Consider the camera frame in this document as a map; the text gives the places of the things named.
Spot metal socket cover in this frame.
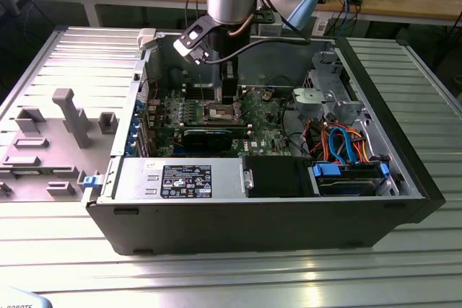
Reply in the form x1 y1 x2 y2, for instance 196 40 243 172
234 87 256 122

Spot CPU socket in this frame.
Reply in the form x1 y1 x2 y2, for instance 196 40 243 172
204 101 235 123

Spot blue expansion slot latches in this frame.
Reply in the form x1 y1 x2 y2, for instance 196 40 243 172
124 100 146 156

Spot black cylindrical part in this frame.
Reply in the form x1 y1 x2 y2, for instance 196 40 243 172
168 66 189 89

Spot green motherboard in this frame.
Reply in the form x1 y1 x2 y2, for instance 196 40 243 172
144 86 289 159

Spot black graphics card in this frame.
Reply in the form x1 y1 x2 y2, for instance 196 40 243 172
182 129 234 153

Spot silver metal drive cage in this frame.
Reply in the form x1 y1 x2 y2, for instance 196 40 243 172
291 50 365 125

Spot blue disk carrier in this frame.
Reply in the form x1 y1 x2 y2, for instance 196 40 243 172
313 162 390 181

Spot silver power supply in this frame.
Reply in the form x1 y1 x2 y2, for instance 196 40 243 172
111 158 246 203

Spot black hard disk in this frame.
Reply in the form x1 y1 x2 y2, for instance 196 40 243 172
317 177 382 196

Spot black PC case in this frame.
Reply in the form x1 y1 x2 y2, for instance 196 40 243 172
82 28 447 257

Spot grey parts rack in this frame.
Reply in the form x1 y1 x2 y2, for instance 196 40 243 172
0 87 120 203

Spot brown gripper cable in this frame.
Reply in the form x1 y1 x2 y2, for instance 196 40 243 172
230 14 258 38

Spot black camera cable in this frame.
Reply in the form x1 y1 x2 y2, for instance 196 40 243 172
206 38 312 66

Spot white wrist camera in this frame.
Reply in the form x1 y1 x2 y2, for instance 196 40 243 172
173 15 219 66

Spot short black looped cable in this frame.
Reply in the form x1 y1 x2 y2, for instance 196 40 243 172
267 75 292 89

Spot thin red wire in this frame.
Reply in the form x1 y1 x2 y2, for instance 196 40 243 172
140 77 160 103

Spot long black looped cable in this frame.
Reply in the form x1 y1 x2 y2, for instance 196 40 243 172
280 97 315 159

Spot blue cable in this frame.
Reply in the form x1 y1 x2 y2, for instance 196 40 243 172
339 0 360 33

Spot blue wire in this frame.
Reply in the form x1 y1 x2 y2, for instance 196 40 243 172
328 126 357 167

